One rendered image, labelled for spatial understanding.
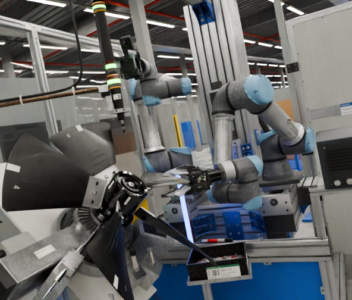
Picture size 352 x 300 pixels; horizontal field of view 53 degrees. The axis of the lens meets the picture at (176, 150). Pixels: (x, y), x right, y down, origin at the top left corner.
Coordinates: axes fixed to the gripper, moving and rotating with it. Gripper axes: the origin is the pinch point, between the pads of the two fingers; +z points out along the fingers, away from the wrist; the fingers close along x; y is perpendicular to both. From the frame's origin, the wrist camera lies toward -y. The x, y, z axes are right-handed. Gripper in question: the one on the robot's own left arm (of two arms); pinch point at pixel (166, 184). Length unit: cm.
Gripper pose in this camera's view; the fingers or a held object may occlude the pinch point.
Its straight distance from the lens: 127.6
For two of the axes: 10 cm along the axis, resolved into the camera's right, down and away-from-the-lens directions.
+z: -9.6, 2.1, -2.0
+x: 1.8, 9.7, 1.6
